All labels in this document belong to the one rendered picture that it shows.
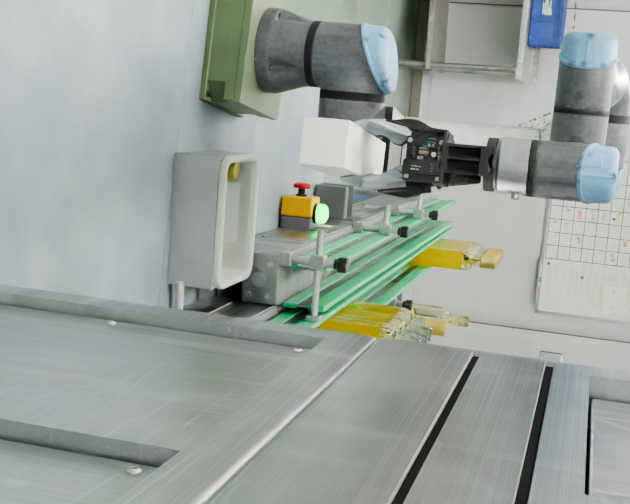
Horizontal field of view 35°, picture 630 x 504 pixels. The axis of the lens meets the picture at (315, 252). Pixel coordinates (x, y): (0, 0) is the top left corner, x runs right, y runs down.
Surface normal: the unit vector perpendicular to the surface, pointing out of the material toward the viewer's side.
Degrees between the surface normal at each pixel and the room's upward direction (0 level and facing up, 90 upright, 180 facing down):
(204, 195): 90
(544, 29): 91
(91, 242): 0
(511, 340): 90
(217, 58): 90
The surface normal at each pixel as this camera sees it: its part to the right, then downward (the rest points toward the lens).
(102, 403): 0.07, -0.99
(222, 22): -0.25, -0.02
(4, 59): 0.96, 0.11
